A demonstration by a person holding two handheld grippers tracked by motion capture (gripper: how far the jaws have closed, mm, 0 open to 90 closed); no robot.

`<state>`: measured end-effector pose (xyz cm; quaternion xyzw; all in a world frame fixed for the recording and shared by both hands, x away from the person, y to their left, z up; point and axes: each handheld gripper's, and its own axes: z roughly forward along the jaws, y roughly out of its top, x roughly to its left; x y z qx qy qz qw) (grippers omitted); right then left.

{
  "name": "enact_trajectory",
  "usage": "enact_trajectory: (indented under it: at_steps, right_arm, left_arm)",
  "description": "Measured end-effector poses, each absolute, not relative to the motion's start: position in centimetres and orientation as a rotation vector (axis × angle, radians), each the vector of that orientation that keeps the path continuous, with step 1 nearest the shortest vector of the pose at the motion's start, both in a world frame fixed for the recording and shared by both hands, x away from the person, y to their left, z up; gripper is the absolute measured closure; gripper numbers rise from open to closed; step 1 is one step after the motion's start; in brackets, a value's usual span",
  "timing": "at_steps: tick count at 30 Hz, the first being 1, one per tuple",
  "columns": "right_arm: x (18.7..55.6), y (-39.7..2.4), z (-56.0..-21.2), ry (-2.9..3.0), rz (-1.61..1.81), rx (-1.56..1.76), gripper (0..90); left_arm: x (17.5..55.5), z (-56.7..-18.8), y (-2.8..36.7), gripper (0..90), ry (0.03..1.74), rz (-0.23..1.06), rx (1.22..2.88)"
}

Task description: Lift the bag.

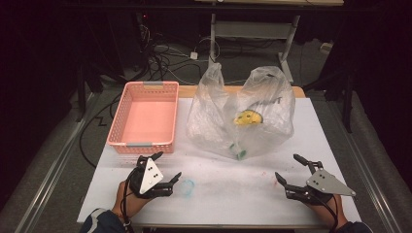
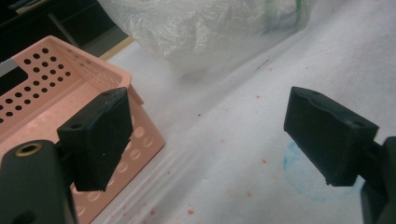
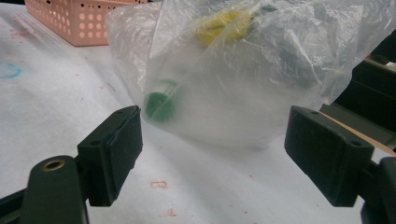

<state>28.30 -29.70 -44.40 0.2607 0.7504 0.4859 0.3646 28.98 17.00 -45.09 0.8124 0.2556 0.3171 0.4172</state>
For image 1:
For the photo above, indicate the white table mat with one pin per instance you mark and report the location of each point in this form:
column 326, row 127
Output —
column 226, row 197

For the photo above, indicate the clear smiley plastic bag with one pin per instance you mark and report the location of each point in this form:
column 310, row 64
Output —
column 210, row 126

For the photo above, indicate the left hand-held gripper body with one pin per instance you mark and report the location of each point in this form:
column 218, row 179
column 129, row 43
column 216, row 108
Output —
column 150, row 176

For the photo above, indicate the person's left hand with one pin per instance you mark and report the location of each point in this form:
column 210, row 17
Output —
column 129, row 204

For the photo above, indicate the pink plastic basket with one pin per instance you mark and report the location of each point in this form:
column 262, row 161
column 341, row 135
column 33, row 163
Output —
column 145, row 116

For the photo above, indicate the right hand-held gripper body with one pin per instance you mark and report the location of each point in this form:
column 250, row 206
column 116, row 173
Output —
column 327, row 184

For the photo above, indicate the small white box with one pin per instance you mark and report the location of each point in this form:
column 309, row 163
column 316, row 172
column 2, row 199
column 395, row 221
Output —
column 326, row 48

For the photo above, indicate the small white-lidded jar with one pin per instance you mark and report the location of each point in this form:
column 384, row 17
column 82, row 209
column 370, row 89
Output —
column 240, row 154

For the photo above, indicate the person's right hand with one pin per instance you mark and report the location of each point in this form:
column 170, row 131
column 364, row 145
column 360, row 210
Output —
column 325, row 213

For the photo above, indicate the small white power adapter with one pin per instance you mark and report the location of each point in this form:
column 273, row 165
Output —
column 193, row 55

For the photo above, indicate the white metal desk frame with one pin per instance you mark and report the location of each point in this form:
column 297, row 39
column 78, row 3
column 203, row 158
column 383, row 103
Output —
column 252, row 29

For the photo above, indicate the metal floor rail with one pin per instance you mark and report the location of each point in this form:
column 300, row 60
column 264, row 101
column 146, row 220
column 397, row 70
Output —
column 366, row 174
column 55, row 168

